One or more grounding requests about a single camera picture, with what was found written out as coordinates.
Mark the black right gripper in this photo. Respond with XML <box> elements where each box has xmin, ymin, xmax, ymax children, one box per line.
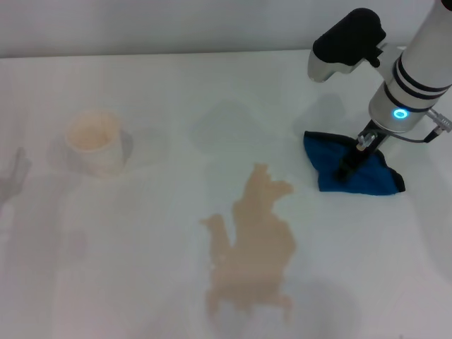
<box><xmin>335</xmin><ymin>119</ymin><xmax>388</xmax><ymax>182</ymax></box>

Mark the blue rag with black trim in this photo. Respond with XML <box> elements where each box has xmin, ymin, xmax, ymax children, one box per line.
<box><xmin>303</xmin><ymin>130</ymin><xmax>407</xmax><ymax>197</ymax></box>

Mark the brown water stain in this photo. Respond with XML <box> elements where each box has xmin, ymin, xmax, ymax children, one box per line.
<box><xmin>198</xmin><ymin>162</ymin><xmax>297</xmax><ymax>316</ymax></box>

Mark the white paper cup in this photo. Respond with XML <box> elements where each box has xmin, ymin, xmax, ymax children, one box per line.
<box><xmin>65</xmin><ymin>109</ymin><xmax>125</xmax><ymax>178</ymax></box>

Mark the grey right wrist cable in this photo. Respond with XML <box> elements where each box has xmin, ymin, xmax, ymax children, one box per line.
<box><xmin>388</xmin><ymin>108</ymin><xmax>452</xmax><ymax>144</ymax></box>

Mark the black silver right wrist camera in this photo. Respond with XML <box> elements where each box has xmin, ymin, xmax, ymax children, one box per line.
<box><xmin>307</xmin><ymin>7</ymin><xmax>388</xmax><ymax>84</ymax></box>

